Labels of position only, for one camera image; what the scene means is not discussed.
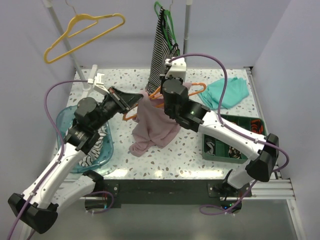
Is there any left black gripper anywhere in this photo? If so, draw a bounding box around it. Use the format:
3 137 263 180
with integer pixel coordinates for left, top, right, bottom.
92 86 143 131

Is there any orange hanger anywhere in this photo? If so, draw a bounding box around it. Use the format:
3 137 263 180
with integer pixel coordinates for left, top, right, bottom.
121 81 207 122

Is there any pink tank top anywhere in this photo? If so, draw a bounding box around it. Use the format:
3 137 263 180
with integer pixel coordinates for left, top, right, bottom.
129 90 181 157

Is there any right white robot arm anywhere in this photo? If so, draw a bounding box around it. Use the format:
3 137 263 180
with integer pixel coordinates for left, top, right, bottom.
160 78 279 197

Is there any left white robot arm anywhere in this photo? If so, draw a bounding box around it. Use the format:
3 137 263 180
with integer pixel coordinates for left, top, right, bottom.
8 87 143 234

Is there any black white striped top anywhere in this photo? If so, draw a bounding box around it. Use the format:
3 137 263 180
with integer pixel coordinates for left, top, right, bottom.
145 7 180 95

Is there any green hanger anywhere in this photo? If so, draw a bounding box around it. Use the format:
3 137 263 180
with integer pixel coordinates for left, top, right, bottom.
152 1 180 59

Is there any yellow hanger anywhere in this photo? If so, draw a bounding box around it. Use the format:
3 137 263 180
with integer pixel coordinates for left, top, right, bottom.
43 0 126 65

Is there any teal cloth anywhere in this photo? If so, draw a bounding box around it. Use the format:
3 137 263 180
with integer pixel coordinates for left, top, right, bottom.
199 77 249 110

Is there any zebra striped garment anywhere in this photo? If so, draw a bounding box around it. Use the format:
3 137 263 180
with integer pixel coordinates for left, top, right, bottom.
78 125 107 167

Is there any green compartment tray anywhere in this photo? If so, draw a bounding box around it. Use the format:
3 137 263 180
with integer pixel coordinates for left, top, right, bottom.
202 114 267 164

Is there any teal plastic basin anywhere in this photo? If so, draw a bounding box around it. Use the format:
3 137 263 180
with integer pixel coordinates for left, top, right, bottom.
55 105 114 174

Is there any black white patterned roll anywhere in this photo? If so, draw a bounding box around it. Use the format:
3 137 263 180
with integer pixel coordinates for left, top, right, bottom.
204 140 241 159

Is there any orange black rolled belt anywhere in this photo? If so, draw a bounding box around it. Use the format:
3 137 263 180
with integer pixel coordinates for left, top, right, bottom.
250 119 264 135

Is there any white clothes rack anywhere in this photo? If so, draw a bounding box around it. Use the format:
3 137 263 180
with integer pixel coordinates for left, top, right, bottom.
41 0 195 114

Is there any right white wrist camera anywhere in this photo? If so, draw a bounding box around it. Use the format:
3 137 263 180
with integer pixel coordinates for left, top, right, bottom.
163 57 187 82

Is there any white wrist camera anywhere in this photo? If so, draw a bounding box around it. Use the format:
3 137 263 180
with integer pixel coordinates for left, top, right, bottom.
163 57 187 82
87 73 110 96

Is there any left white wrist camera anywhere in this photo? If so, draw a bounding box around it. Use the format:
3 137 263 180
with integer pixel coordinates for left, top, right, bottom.
87 73 110 96

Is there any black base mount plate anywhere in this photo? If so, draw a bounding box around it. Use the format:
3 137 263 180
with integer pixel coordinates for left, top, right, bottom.
74 172 253 215

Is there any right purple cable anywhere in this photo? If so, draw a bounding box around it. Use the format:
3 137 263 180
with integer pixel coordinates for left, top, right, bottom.
167 53 291 216

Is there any purple cable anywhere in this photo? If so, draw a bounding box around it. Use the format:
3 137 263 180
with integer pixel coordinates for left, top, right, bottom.
167 53 291 216
4 79 116 240

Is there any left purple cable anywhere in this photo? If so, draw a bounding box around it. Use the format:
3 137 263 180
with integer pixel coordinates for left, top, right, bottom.
4 79 116 240

